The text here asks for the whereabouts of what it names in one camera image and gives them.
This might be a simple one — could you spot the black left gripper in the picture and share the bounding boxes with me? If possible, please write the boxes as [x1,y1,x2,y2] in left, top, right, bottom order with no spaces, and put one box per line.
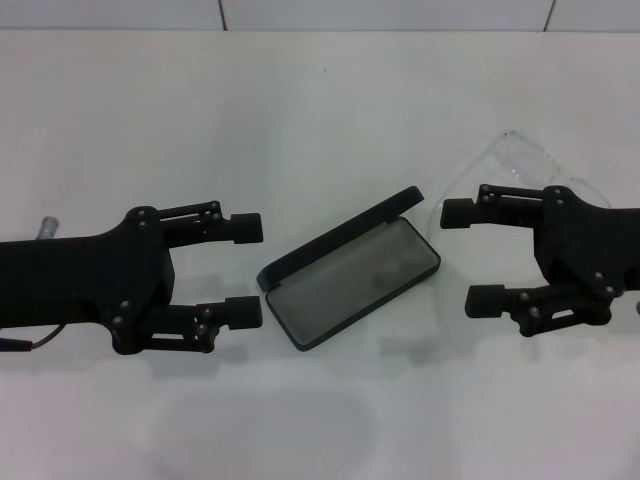
[0,204,177,354]

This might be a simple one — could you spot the clear frame glasses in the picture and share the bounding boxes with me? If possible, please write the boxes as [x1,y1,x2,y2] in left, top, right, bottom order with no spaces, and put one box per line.
[427,129,614,241]

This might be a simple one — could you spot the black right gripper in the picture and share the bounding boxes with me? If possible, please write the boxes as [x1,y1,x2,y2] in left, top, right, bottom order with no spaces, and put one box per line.
[438,183,640,338]

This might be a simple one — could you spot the black glasses case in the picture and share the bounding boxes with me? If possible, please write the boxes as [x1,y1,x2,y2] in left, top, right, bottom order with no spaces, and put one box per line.
[255,185,442,353]

